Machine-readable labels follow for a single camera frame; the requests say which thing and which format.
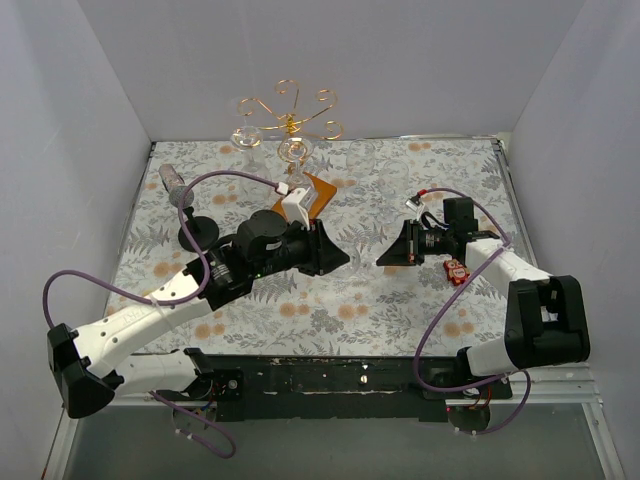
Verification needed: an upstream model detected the ribbed clear wine glass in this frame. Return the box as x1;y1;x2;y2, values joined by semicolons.
240;145;273;202

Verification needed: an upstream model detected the round clear wine glass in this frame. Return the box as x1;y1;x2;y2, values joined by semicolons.
227;97;263;149

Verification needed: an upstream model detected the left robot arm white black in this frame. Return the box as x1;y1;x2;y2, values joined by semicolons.
47;210;350;419

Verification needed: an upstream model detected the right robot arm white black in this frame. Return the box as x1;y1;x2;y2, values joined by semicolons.
376;196;591;398

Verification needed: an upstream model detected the red owl toy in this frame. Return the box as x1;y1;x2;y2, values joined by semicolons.
443;258;470;287

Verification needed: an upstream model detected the microphone on black stand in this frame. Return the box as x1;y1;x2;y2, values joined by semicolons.
158;164;219;252

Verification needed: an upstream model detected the floral patterned table mat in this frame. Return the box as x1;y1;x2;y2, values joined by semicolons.
107;138;533;357

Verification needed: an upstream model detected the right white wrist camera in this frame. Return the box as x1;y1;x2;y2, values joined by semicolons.
405;190;426;215

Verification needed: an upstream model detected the gold wire wine glass rack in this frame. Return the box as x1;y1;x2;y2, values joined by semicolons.
234;78;346;221

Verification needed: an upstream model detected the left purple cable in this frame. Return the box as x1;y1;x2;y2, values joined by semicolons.
42;169;291;459

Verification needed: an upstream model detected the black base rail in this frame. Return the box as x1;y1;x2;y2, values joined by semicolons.
144;352;481;424

